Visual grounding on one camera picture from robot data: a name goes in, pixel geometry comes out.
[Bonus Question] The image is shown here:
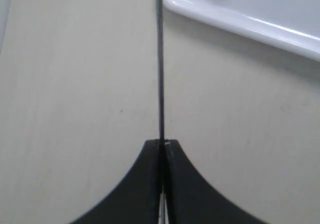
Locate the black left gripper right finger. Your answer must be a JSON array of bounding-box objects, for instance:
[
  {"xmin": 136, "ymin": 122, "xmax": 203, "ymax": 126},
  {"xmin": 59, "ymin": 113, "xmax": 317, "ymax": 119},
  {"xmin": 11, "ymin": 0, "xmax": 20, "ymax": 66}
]
[{"xmin": 164, "ymin": 140, "xmax": 263, "ymax": 223}]

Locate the thin metal skewer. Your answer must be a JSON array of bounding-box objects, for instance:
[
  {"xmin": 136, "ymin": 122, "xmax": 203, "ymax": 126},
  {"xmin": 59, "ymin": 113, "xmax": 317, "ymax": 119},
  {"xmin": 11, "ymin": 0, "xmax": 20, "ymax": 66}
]
[{"xmin": 156, "ymin": 0, "xmax": 166, "ymax": 223}]

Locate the white rectangular plastic tray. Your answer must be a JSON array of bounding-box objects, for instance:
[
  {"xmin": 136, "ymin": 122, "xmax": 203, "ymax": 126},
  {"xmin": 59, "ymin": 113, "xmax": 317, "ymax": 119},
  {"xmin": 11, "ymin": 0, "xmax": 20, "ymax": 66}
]
[{"xmin": 163, "ymin": 0, "xmax": 320, "ymax": 60}]

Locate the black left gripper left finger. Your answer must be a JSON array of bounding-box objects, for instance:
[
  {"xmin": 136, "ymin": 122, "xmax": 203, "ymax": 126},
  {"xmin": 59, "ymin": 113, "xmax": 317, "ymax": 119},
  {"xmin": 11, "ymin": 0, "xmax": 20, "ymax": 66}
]
[{"xmin": 73, "ymin": 140, "xmax": 162, "ymax": 224}]

